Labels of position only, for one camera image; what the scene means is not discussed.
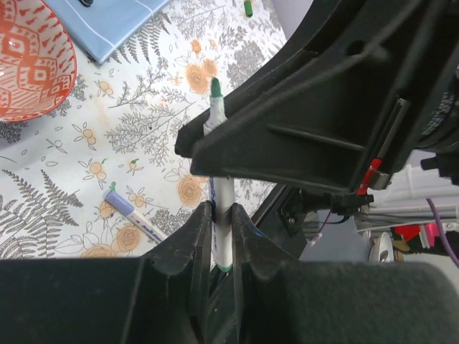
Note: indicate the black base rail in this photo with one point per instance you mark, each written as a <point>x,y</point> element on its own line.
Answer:
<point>288,217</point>

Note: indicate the white marker pen green tip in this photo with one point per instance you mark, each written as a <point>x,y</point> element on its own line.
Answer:
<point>221,190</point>

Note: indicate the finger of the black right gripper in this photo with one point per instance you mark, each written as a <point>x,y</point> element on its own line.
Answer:
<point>342,50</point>
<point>321,146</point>

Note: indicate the white marker pen blue tip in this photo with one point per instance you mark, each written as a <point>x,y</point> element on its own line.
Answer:
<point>150,230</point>

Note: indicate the blue pen cap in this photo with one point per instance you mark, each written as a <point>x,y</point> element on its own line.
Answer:
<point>119,203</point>

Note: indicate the green pen cap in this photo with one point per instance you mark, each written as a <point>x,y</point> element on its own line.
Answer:
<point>248,8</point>

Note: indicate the red patterned small bowl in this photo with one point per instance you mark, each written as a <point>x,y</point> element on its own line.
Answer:
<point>38,61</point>

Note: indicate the floral tablecloth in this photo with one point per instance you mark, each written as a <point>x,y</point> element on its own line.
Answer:
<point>117,130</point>

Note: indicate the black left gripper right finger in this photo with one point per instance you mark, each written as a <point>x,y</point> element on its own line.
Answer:
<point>279,299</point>

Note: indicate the blue checked cloth napkin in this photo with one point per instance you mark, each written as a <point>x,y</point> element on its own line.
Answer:
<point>100,28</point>

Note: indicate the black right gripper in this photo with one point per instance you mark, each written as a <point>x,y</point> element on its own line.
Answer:
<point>429,120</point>

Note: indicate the fork with dark handle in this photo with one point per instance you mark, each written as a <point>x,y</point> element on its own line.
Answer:
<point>86,3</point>

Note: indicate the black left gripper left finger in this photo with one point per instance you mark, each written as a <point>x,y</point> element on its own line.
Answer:
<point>159,297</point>

